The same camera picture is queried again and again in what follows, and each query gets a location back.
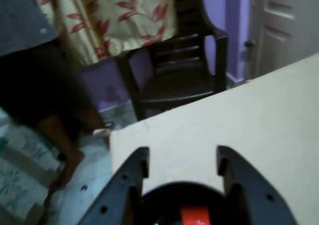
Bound person bare leg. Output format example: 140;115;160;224
36;114;86;192
84;102;110;146

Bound white green patterned bedsheet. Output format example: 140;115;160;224
0;125;65;225

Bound red lego block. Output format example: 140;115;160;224
179;205;210;225

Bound dark plastic chair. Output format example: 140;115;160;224
117;0;230;122

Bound cream red floral curtain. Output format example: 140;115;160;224
27;0;178;67

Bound grey shirt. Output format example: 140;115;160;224
0;0;60;57

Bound brown corrugated cardboard sheet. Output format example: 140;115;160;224
109;52;319;225

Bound black round bowl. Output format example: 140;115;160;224
132;181;240;225

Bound black shorts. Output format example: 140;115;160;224
0;41;100;138

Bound white panel door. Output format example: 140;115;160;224
245;0;319;80

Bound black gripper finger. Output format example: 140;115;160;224
77;146;150;225
216;145;300;225

